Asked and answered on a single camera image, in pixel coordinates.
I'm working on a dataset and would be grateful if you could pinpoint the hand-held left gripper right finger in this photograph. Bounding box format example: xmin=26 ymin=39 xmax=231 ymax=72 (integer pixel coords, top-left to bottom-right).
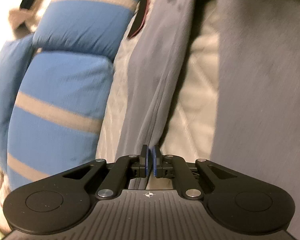
xmin=152 ymin=145 xmax=239 ymax=200

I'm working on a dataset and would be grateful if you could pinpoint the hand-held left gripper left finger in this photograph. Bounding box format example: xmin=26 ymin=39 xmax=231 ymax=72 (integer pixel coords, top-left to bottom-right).
xmin=61 ymin=145 xmax=149 ymax=200

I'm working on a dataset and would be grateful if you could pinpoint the blue grey-striped pillow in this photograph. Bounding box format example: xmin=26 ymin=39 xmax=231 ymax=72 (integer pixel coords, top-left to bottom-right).
xmin=5 ymin=51 xmax=114 ymax=188
xmin=32 ymin=0 xmax=143 ymax=63

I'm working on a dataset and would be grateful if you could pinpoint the beige quilted comforter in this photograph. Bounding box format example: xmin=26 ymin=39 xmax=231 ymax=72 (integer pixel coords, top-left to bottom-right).
xmin=0 ymin=170 xmax=14 ymax=240

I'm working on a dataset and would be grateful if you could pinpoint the black strap with red edge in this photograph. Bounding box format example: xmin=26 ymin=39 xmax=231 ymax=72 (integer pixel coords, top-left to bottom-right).
xmin=129 ymin=0 xmax=157 ymax=38

